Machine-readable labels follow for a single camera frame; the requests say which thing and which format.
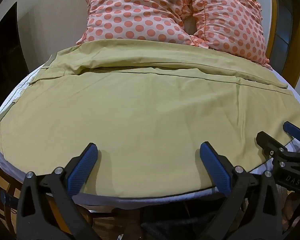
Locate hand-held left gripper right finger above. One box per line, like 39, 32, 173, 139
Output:
199, 141, 284, 240

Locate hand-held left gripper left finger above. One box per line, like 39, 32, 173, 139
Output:
16, 143, 102, 240

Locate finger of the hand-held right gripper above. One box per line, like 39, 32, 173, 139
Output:
283, 121, 300, 143
256, 131, 289, 157

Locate khaki pants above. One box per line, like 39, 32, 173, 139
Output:
0, 39, 300, 198

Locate bed with white sheet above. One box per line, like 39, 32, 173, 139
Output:
0, 62, 300, 207

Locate dark glass door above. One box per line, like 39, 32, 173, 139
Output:
275, 0, 300, 89

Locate narrow polka dot pillow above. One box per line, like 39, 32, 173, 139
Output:
190, 0, 272, 70

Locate wide polka dot pillow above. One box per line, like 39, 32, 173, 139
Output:
76, 0, 198, 47

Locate wooden bed frame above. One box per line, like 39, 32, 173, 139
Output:
0, 152, 24, 230

